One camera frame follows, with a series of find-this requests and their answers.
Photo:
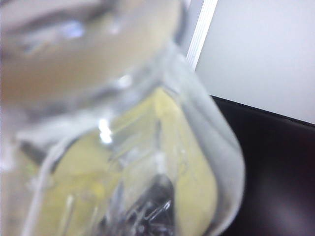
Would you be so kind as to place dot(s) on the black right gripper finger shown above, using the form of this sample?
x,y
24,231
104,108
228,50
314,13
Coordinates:
x,y
160,196

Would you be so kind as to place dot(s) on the clear bottle with yellow label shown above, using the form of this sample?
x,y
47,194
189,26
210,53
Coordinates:
x,y
110,110

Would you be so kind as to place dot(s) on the black computer monitor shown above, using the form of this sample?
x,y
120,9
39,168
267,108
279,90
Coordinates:
x,y
278,177

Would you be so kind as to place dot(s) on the aluminium partition frame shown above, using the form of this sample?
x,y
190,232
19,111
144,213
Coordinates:
x,y
200,34

